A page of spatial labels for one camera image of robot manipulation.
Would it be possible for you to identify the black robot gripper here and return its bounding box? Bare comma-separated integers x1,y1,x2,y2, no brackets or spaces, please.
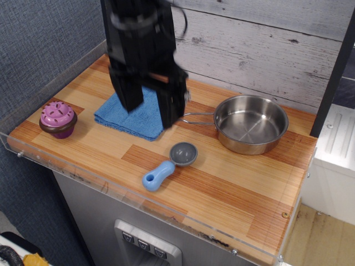
106,11,189,129

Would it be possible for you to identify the blue and grey toy spoon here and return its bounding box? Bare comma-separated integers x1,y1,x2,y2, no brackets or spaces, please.
142,142,198,192

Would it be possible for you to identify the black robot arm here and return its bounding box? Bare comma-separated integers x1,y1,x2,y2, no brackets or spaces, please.
101,1,188,129

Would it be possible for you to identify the blue folded towel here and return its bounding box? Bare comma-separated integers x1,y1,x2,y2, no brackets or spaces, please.
94,87,164,141

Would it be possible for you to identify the purple toy cupcake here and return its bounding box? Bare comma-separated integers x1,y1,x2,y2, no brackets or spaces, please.
39,101,78,139

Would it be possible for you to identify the stainless steel pot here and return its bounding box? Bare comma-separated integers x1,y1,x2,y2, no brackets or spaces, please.
179,95,289,155

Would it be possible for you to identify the clear acrylic table guard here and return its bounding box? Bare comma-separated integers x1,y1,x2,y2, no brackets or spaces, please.
2,128,316,265

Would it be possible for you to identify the grey toy fridge cabinet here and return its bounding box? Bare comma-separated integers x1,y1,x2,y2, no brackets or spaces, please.
54,172,282,265

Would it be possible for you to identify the silver dispenser button panel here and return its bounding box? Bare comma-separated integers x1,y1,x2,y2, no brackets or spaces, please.
114,219,182,265

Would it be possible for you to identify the white ribbed appliance top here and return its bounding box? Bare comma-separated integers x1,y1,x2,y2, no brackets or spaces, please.
315,104,354,171

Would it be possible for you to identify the yellow object at corner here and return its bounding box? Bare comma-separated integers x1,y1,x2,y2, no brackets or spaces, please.
23,253,49,266

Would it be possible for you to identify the black frame bar right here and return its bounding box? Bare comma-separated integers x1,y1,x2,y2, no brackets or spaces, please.
310,11,354,137

